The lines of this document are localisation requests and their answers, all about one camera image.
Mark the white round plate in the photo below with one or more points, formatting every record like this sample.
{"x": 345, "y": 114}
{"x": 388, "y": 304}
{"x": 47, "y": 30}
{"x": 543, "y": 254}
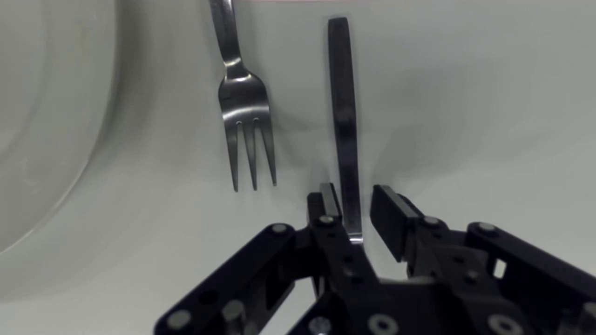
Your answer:
{"x": 38, "y": 94}

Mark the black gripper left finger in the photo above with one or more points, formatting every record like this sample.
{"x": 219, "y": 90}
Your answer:
{"x": 336, "y": 248}

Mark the silver fork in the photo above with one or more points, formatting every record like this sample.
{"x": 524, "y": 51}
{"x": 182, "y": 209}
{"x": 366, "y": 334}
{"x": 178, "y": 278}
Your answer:
{"x": 243, "y": 99}

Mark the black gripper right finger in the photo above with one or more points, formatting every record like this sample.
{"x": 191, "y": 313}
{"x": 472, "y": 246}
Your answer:
{"x": 448, "y": 254}

